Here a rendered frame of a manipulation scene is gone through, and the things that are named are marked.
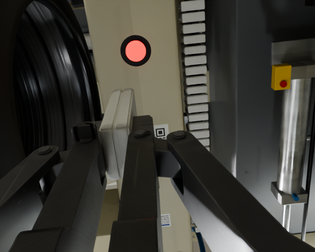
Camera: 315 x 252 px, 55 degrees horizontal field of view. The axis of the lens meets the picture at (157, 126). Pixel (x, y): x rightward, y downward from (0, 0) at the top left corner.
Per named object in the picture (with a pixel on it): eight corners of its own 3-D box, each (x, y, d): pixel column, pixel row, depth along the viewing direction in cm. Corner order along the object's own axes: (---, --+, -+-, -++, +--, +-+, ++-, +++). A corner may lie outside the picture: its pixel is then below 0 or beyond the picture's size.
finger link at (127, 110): (113, 128, 15) (128, 126, 15) (122, 88, 21) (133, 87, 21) (122, 180, 16) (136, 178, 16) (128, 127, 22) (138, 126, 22)
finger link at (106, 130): (122, 180, 16) (108, 181, 16) (128, 127, 22) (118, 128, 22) (113, 128, 15) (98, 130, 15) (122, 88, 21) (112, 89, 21)
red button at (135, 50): (144, 40, 44) (147, 60, 45) (144, 38, 46) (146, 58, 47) (124, 42, 44) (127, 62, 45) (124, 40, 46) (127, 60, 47)
